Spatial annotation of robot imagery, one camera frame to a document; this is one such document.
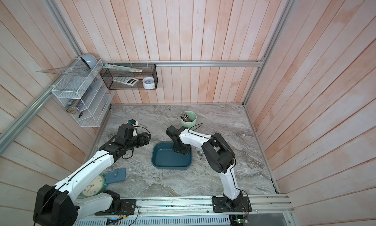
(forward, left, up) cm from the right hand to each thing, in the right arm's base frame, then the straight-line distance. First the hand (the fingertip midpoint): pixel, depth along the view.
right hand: (179, 151), depth 94 cm
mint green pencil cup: (+19, -9, +12) cm, 24 cm away
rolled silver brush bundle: (+7, +56, +32) cm, 65 cm away
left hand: (0, +19, +15) cm, 24 cm away
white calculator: (+38, +36, +28) cm, 59 cm away
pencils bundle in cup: (+15, -3, +18) cm, 23 cm away
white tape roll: (+34, +21, +29) cm, 49 cm away
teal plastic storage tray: (-5, +10, +1) cm, 11 cm away
